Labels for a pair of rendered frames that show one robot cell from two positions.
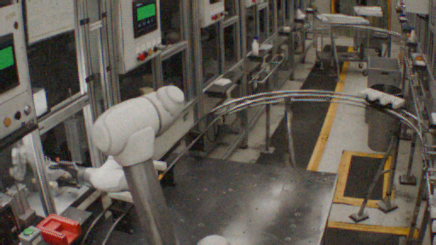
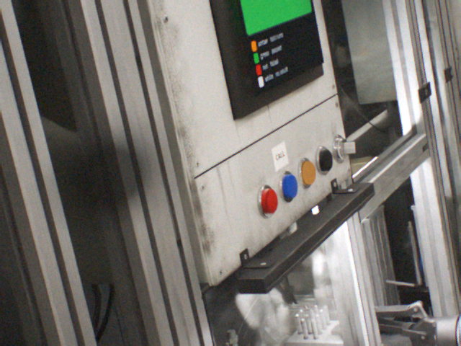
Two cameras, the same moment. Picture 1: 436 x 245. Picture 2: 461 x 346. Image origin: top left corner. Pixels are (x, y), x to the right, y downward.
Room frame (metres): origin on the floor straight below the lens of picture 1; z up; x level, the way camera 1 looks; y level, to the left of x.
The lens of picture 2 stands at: (0.13, 0.66, 1.71)
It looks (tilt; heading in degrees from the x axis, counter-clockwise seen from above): 12 degrees down; 9
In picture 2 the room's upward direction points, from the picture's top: 12 degrees counter-clockwise
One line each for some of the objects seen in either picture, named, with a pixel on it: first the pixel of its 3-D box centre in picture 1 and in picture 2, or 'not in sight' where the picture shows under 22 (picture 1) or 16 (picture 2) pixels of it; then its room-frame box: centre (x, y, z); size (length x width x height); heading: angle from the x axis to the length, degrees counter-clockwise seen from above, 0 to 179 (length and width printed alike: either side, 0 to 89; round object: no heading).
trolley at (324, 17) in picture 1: (342, 42); not in sight; (6.69, -2.02, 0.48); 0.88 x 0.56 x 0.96; 87
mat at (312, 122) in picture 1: (322, 87); not in sight; (5.88, -1.48, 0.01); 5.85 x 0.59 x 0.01; 159
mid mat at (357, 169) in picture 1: (365, 176); not in sight; (3.31, -1.30, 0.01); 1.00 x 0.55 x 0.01; 159
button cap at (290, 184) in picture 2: not in sight; (286, 187); (1.30, 0.79, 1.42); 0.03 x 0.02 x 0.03; 159
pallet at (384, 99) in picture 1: (381, 100); not in sight; (2.99, -1.24, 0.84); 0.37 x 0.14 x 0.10; 37
